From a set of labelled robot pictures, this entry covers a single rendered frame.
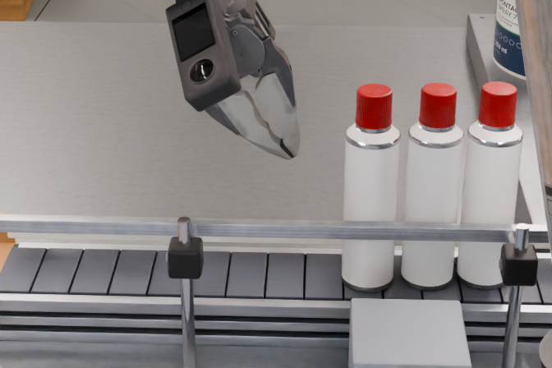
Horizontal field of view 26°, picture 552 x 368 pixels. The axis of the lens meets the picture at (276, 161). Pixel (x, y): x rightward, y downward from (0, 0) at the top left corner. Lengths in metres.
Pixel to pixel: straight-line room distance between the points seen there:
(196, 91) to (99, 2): 3.66
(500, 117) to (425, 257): 0.16
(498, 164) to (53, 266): 0.46
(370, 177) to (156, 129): 0.57
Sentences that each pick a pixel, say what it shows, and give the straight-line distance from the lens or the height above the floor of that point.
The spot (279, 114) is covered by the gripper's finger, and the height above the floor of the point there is 1.06.
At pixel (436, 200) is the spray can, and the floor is 0.98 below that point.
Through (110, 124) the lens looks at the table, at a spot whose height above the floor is 0.83.
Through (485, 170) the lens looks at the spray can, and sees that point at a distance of 1.13.
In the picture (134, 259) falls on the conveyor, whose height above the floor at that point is 0.88.
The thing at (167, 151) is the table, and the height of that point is 0.83.
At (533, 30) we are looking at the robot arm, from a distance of 0.68.
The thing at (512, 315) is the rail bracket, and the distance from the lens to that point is 1.12.
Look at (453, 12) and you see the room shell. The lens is 4.55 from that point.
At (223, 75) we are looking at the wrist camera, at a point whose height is 1.13.
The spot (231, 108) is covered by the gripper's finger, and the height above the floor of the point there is 1.06.
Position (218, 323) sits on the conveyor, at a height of 0.86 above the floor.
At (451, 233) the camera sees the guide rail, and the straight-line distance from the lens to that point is 1.13.
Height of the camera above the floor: 1.52
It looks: 27 degrees down
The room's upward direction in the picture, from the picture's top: straight up
